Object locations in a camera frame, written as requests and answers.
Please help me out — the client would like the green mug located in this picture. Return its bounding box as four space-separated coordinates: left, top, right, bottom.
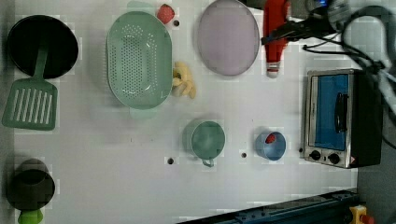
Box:
181 119 226 167

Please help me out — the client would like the grey round plate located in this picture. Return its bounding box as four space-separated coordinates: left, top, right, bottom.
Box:
197 0 260 76

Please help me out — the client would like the blue cup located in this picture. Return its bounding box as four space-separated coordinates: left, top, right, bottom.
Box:
254 132 286 161

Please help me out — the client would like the blue metal rail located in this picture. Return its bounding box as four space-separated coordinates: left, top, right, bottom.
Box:
177 190 360 224

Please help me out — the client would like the green perforated colander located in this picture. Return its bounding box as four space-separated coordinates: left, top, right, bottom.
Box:
106 1 173 119

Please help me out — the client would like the green slotted spatula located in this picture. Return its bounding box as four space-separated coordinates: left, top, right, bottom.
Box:
2 47 58 131

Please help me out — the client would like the black round pan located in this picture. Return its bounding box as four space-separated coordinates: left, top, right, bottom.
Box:
7 15 78 79

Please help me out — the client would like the red strawberry toy on table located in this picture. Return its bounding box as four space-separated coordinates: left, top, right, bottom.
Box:
157 4 175 24

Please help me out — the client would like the silver toaster oven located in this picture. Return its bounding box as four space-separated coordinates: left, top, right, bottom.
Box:
304 68 383 169

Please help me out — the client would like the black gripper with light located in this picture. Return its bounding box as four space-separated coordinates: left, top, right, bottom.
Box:
261 7 335 45

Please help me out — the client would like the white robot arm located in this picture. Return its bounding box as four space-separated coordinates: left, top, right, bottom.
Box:
261 0 395 113

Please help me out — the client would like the red strawberry in cup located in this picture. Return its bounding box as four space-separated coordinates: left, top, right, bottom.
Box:
265 133 276 144

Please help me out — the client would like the black cup with green handle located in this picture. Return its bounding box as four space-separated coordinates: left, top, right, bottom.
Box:
6 159 55 224

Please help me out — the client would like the yellow banana toy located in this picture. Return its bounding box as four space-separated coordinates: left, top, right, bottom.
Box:
172 62 196 99

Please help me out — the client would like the red ketchup bottle toy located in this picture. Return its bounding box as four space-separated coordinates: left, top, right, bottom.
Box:
262 0 291 78

